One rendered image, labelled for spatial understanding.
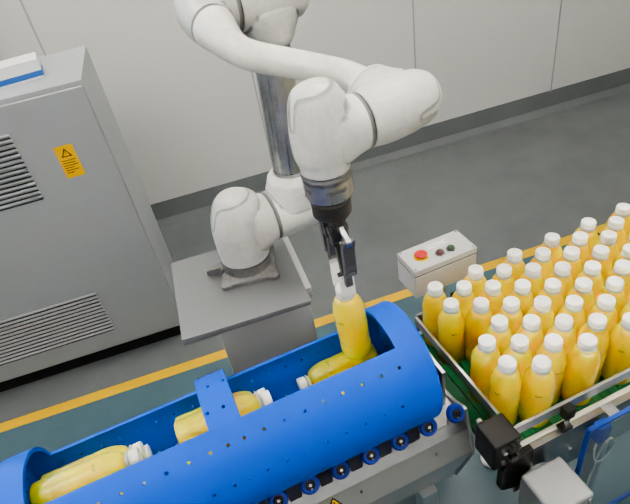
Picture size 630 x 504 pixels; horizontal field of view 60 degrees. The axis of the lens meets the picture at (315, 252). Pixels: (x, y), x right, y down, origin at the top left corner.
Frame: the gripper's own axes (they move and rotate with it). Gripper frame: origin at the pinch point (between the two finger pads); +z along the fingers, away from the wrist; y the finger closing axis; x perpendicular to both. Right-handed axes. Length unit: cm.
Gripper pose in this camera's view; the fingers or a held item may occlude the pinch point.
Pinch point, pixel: (342, 277)
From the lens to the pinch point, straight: 112.4
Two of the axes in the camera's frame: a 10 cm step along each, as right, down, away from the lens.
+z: 1.5, 7.7, 6.2
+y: 3.8, 5.3, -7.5
